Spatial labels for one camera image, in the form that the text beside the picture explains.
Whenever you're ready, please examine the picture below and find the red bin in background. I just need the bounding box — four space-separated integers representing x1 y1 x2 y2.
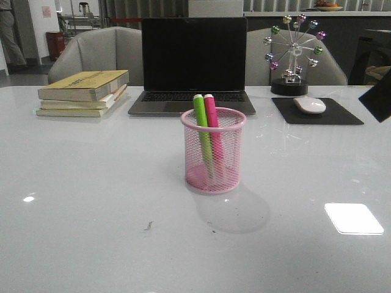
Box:
46 31 65 61

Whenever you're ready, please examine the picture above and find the black mouse pad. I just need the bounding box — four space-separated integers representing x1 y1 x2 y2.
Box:
272 98 364 125

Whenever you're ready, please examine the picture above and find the cream book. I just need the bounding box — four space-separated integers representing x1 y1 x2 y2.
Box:
40 84 127 110
35 92 126 117

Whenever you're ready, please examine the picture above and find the bottom cream book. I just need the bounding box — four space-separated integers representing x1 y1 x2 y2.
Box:
35 92 126 117

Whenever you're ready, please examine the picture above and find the left grey armchair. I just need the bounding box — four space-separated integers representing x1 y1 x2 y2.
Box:
48 26 144 86

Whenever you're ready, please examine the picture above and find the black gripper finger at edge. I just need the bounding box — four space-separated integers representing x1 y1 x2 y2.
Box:
359 71 390 123

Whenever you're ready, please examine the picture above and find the pink mesh pen holder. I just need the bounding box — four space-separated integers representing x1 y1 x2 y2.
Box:
180 107 246 194

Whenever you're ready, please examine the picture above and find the middle cream book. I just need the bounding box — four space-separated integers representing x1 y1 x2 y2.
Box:
40 84 127 110

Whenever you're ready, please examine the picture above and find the top yellow book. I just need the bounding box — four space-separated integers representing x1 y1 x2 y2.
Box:
38 70 129 102

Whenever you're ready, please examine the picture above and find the white computer mouse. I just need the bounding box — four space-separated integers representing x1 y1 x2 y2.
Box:
293 96 326 114

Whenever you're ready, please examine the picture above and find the ferris wheel desk ornament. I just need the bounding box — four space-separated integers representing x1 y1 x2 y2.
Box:
263 13 326 96

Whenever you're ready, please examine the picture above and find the grey armchair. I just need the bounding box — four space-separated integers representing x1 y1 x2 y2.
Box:
48 26 144 86
245 28 348 86

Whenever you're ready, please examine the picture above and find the right grey armchair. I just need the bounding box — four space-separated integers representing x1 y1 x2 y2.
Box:
245 28 348 86

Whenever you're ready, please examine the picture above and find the green highlighter pen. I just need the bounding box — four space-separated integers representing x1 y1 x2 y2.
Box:
192 93 215 179

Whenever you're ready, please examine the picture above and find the fruit bowl on counter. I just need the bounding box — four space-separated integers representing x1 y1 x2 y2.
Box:
314 0 343 12

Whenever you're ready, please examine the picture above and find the person in background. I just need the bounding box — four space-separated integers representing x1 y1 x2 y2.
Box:
1 1 27 68

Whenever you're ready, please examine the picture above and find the grey laptop computer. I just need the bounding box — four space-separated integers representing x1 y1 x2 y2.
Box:
128 17 255 117

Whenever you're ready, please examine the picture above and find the pink highlighter pen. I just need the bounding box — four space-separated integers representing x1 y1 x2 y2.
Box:
204 94 224 177

